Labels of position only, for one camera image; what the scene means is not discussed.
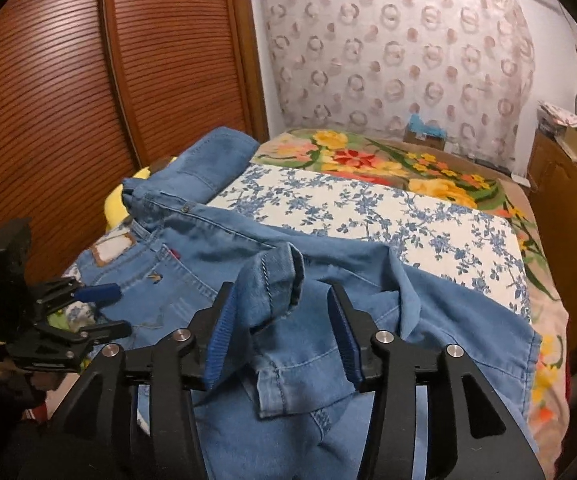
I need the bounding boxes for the folded blue denim pants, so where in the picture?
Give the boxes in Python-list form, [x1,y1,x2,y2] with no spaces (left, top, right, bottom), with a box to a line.
[148,127,260,206]

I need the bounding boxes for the yellow plush toy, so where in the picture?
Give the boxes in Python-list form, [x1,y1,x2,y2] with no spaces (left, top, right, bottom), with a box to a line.
[104,157,179,233]

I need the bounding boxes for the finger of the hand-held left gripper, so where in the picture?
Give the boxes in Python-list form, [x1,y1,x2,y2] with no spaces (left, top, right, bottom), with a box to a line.
[33,280,122,318]
[23,321,133,360]

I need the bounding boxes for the person's left forearm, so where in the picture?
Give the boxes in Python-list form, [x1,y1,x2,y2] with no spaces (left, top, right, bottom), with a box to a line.
[0,360,76,480]

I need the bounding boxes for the small cardboard box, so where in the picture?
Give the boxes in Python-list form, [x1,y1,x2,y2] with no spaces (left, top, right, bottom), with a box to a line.
[403,127,447,151]

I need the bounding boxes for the person's left hand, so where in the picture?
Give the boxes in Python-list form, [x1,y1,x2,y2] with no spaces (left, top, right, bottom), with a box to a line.
[0,355,64,403]

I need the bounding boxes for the sheer circle-print curtain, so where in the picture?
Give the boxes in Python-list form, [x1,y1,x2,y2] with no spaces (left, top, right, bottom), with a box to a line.
[258,0,537,146]

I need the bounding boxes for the patterned cloth stack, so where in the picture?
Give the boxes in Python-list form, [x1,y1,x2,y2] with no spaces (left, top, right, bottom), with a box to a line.
[539,102,577,129]

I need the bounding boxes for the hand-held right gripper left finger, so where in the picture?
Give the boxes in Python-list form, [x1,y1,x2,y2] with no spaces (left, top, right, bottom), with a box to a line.
[48,280,236,480]

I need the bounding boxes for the crumpled blue cloth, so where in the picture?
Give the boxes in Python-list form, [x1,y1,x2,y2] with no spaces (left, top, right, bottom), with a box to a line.
[407,114,444,136]

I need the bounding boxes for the light blue denim pants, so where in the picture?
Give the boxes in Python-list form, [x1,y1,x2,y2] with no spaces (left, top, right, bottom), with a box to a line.
[66,175,542,480]

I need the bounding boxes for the long wooden cabinet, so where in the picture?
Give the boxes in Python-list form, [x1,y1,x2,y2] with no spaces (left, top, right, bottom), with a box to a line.
[526,130,577,356]

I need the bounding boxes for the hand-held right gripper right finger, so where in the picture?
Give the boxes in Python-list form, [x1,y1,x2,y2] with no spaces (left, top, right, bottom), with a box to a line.
[326,282,544,480]

